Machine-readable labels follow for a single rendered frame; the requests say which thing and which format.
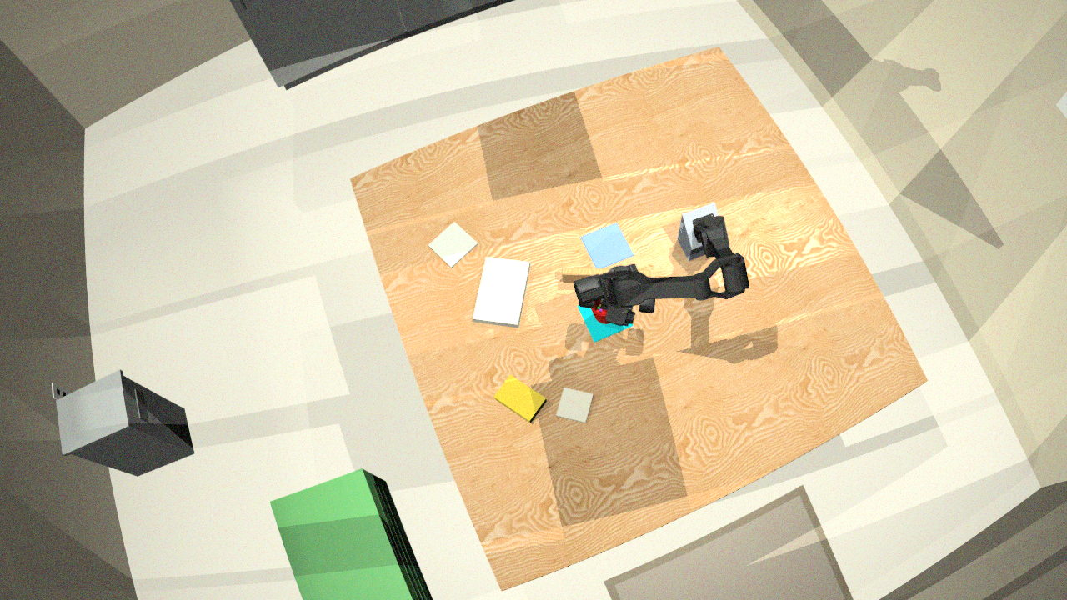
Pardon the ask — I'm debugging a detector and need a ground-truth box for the yellow block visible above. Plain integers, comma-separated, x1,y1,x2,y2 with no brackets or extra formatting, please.
494,375,547,423

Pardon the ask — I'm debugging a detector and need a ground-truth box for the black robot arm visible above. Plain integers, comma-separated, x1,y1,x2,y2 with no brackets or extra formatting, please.
574,214,749,327

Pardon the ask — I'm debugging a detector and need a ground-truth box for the dark red cup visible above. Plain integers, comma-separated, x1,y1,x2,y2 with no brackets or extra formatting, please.
591,299,608,323

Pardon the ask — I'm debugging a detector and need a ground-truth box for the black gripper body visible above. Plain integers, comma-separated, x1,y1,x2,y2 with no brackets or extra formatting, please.
579,298,655,313

